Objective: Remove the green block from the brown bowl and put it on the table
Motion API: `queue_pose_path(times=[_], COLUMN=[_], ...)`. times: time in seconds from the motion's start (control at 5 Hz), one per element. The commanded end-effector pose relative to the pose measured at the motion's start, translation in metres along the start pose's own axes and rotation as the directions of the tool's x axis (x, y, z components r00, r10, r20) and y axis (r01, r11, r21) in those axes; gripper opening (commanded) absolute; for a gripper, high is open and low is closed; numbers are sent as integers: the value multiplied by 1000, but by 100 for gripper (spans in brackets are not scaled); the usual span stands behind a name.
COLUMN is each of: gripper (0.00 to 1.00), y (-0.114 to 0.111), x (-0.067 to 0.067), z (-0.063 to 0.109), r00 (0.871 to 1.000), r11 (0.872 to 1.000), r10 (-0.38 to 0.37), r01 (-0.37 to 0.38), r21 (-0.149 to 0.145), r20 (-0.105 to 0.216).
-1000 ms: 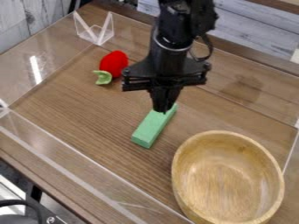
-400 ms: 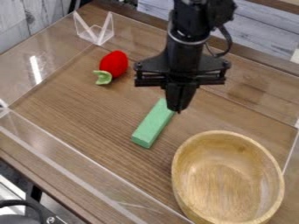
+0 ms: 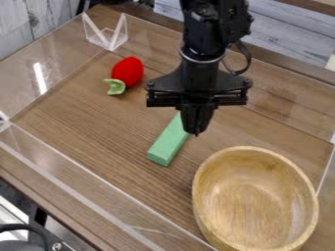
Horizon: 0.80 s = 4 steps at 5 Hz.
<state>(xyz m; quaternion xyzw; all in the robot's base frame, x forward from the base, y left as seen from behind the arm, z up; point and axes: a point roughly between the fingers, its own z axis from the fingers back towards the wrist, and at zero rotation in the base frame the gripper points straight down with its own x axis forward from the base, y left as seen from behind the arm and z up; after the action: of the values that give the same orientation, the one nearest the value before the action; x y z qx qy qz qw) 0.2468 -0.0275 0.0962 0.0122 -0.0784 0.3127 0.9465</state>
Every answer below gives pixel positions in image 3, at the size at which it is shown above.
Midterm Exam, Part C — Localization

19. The brown wooden bowl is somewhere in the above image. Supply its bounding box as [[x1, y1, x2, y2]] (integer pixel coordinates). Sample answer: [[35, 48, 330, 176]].
[[193, 146, 319, 251]]

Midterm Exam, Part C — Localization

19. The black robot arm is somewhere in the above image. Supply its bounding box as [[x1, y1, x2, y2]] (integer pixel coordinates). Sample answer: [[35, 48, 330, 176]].
[[147, 0, 254, 135]]

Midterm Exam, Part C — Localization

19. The clear acrylic corner bracket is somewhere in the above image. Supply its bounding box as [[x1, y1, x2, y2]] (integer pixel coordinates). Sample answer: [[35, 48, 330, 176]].
[[82, 14, 128, 52]]

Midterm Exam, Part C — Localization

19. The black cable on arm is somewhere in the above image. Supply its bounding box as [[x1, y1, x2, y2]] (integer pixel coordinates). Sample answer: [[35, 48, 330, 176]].
[[222, 40, 254, 76]]

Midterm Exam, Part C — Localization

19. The black cable under table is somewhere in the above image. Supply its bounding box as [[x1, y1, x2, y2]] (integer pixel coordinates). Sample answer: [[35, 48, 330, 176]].
[[0, 224, 44, 251]]

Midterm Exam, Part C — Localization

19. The green rectangular block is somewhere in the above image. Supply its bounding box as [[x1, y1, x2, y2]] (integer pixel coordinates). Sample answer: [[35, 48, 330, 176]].
[[147, 114, 189, 167]]

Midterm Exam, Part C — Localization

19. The clear acrylic tray wall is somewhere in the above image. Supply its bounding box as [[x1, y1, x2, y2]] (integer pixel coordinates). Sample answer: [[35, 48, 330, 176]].
[[0, 7, 335, 251]]

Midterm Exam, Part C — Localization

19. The black table leg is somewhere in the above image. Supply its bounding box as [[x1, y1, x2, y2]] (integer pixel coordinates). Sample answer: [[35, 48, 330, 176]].
[[30, 205, 47, 233]]

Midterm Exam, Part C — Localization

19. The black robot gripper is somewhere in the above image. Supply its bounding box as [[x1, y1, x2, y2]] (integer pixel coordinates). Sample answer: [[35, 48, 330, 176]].
[[146, 48, 253, 135]]

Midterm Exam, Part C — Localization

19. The red plush strawberry toy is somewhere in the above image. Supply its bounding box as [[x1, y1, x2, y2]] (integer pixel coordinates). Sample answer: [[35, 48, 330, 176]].
[[103, 57, 145, 95]]

